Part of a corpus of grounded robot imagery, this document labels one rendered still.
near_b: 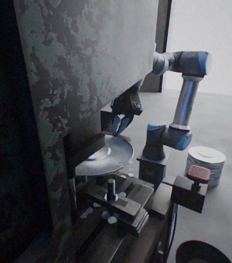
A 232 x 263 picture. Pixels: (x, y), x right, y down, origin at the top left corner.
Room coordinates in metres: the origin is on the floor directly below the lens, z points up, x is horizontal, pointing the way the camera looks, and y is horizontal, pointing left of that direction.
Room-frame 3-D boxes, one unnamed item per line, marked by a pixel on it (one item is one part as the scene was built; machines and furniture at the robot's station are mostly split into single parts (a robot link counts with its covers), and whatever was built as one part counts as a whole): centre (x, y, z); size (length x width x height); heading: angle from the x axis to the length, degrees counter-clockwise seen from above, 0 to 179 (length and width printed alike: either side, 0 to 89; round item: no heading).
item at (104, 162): (0.58, 0.08, 0.78); 0.29 x 0.29 x 0.01
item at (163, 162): (1.12, -0.27, 0.23); 0.19 x 0.19 x 0.45; 65
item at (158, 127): (1.11, -0.27, 0.62); 0.13 x 0.12 x 0.14; 47
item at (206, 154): (1.48, -0.81, 0.25); 0.29 x 0.29 x 0.01
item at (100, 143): (0.47, 0.15, 0.86); 0.20 x 0.16 x 0.05; 58
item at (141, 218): (0.38, 0.00, 0.76); 0.17 x 0.06 x 0.10; 58
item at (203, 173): (0.49, -0.26, 0.72); 0.07 x 0.06 x 0.08; 148
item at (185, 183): (0.50, -0.24, 0.62); 0.10 x 0.06 x 0.20; 58
